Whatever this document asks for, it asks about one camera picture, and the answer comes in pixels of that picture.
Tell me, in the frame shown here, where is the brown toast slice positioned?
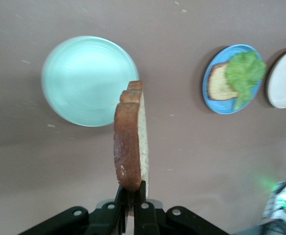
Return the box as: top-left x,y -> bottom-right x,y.
207,61 -> 240,101
113,80 -> 150,217

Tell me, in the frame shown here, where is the beige plate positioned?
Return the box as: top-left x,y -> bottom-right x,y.
266,47 -> 286,109

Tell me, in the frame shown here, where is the pale green plate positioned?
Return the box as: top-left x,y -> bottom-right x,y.
41,36 -> 140,127

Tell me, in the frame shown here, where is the blue plate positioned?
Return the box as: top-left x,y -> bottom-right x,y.
202,44 -> 264,115

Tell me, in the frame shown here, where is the green lettuce leaf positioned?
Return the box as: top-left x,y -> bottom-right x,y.
224,50 -> 267,111

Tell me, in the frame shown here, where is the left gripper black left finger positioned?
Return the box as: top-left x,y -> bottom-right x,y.
18,185 -> 129,235

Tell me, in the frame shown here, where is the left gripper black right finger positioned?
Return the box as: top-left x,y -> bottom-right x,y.
132,180 -> 229,235

